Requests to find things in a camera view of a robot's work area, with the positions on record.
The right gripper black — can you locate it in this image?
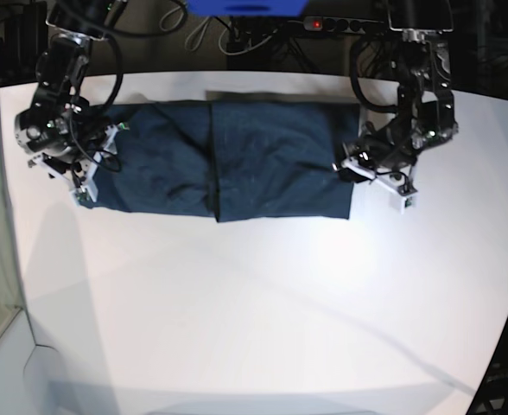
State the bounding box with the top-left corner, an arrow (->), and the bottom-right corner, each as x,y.
41,124 -> 123,182

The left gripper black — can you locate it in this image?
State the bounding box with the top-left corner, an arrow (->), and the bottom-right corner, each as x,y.
342,132 -> 421,186

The dark blue t-shirt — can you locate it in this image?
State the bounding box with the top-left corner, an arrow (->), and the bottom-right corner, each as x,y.
94,101 -> 359,222

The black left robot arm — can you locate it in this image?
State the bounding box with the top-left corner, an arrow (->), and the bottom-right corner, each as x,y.
341,1 -> 459,196

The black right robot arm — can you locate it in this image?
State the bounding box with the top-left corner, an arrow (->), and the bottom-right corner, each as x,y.
15,1 -> 127,185

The blue plastic box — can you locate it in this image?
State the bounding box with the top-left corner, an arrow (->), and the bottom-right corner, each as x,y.
187,0 -> 308,16

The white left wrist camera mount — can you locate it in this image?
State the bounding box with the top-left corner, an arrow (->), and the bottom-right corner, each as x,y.
333,143 -> 418,214

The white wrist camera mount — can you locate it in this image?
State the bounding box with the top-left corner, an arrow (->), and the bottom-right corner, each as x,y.
333,143 -> 418,214
28,123 -> 130,206

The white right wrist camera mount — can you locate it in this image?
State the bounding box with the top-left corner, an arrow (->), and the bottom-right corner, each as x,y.
28,123 -> 130,206

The black power strip red switch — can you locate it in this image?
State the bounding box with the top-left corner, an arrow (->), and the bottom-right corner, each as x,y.
302,16 -> 385,35

